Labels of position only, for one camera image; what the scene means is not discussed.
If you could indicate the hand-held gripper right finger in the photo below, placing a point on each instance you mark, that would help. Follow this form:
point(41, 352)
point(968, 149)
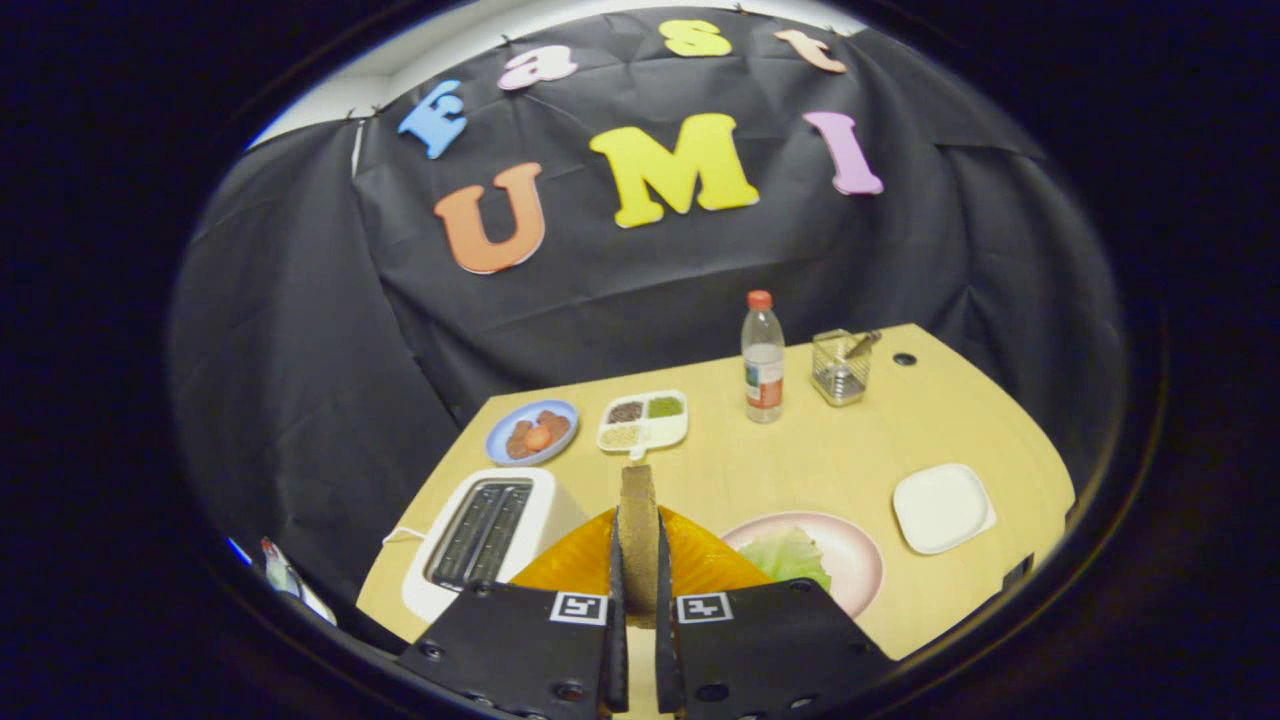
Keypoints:
point(770, 650)

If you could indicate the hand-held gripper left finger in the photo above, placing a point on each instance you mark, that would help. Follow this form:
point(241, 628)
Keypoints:
point(520, 650)

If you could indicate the green lettuce leaf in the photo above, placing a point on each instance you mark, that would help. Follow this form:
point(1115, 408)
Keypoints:
point(790, 560)

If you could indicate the brown toast slice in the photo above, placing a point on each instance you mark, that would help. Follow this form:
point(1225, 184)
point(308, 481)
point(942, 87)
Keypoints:
point(638, 540)

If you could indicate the white toaster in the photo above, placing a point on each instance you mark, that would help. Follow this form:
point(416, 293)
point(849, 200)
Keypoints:
point(420, 592)

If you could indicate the pink plate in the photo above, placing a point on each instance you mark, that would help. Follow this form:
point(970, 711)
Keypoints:
point(855, 560)

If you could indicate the blue plate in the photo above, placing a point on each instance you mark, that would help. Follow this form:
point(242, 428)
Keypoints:
point(500, 450)

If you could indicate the white square plate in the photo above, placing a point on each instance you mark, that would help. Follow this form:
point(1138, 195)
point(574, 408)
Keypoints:
point(943, 508)

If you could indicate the brown meat slices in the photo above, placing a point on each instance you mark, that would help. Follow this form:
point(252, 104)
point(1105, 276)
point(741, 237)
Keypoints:
point(555, 422)

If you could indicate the white and red object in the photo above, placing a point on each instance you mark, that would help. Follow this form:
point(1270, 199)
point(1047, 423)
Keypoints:
point(285, 578)

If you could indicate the white divided condiment tray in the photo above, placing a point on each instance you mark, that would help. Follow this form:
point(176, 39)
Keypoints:
point(645, 425)

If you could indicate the clear bottle with red cap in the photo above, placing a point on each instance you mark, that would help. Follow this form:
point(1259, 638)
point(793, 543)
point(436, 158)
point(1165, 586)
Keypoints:
point(763, 370)

